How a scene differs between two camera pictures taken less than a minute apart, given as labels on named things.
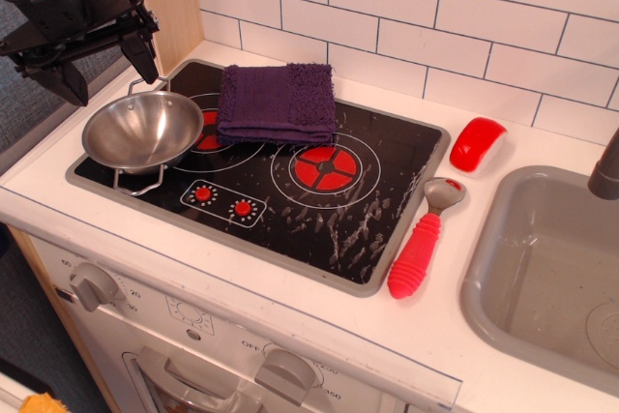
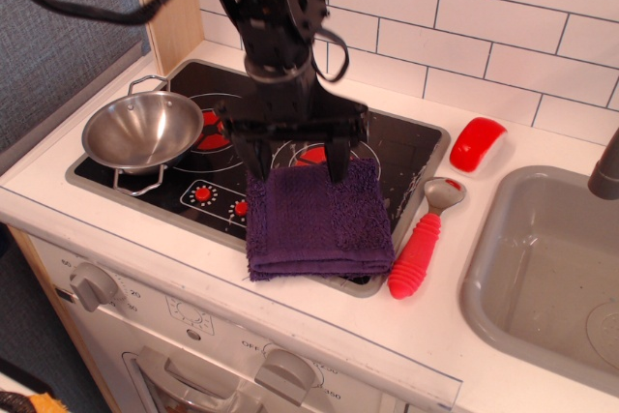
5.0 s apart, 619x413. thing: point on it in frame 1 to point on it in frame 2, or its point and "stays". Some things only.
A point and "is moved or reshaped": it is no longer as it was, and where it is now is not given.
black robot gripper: (44, 27) to (291, 104)
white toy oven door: (159, 380) stays
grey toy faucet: (604, 182) stays
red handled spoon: (408, 273) stays
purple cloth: (277, 103) is moved or reshaped
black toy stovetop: (340, 211) stays
